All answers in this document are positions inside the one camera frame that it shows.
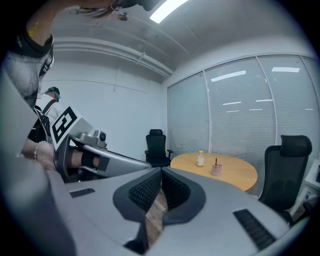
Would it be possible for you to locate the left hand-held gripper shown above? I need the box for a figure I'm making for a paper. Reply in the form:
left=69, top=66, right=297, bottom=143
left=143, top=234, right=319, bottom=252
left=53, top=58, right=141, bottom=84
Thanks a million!
left=51, top=106, right=153, bottom=184

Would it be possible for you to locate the white curved desk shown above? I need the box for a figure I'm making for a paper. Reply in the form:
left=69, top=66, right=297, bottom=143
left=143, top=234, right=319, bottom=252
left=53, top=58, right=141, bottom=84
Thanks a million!
left=298, top=158, right=320, bottom=208

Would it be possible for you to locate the person's left hand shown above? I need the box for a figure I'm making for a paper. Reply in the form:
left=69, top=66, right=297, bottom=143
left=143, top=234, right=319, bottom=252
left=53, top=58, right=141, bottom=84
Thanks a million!
left=39, top=144, right=101, bottom=173

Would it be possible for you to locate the white bead bracelet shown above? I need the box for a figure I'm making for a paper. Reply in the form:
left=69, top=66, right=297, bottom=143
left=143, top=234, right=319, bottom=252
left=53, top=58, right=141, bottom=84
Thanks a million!
left=33, top=140, right=48, bottom=161

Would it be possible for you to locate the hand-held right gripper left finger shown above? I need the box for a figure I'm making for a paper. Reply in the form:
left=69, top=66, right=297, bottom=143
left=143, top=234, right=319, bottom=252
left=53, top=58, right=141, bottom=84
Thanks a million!
left=47, top=166, right=163, bottom=256

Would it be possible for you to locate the person's torso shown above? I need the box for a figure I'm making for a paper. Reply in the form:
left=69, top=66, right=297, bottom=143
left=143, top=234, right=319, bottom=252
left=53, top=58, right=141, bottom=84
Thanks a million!
left=0, top=0, right=118, bottom=111

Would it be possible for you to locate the person's left forearm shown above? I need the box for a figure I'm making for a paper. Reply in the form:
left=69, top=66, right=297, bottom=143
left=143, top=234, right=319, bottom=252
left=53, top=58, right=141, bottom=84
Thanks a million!
left=21, top=139, right=41, bottom=161

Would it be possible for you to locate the yellow pendant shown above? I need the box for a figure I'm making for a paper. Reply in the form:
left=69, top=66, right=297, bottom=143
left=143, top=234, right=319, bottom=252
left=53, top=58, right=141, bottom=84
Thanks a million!
left=28, top=21, right=40, bottom=37

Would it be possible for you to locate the pink cup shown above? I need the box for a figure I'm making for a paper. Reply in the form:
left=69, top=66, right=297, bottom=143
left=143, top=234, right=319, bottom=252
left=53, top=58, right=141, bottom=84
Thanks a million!
left=211, top=163, right=223, bottom=178

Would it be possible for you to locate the glass partition with blinds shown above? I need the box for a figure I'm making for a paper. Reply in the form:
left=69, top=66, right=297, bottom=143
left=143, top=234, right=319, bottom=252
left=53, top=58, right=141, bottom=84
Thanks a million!
left=166, top=53, right=318, bottom=198

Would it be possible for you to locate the black office chair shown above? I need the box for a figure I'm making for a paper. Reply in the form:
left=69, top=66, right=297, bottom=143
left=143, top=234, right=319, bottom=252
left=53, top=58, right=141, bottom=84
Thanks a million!
left=144, top=128, right=175, bottom=168
left=258, top=134, right=313, bottom=227

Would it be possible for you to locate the long ceiling light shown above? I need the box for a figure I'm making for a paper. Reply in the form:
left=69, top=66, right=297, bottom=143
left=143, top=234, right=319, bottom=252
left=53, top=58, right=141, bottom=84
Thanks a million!
left=149, top=0, right=190, bottom=25

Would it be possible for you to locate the white ceiling pipe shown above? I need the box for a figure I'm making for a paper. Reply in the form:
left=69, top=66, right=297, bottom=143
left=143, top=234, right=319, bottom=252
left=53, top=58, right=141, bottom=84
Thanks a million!
left=53, top=37, right=175, bottom=78

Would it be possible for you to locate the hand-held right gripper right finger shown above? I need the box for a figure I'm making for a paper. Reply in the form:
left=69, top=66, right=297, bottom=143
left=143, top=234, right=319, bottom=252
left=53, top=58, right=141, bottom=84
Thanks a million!
left=147, top=167, right=295, bottom=256

